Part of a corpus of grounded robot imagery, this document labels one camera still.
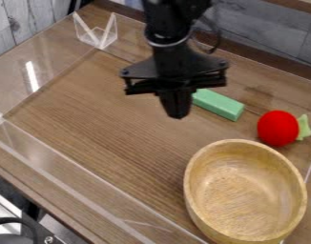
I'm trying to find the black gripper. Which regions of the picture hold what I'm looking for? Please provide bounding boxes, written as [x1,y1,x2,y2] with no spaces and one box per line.
[120,43,230,118]

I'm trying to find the red plush fruit green leaf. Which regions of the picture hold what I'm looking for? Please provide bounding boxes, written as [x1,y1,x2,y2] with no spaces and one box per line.
[256,110,311,147]

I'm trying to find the wooden bowl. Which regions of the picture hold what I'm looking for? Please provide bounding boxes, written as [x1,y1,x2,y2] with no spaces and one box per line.
[184,139,307,244]

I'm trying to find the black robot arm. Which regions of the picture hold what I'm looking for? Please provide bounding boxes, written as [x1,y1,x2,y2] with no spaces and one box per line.
[120,0,228,119]

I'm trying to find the green foam block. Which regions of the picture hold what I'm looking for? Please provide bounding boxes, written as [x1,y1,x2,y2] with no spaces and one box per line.
[192,89,244,122]

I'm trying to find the black metal stand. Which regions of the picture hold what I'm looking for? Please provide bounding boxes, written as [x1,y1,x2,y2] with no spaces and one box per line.
[20,212,60,244]

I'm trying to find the black cable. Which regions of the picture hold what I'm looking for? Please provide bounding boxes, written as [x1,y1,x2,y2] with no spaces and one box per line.
[191,15,223,55]

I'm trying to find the clear acrylic corner bracket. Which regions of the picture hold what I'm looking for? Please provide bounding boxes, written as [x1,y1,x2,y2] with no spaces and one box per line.
[72,12,118,51]

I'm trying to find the clear acrylic tray wall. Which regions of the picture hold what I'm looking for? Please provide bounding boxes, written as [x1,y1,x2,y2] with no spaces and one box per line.
[0,119,207,244]

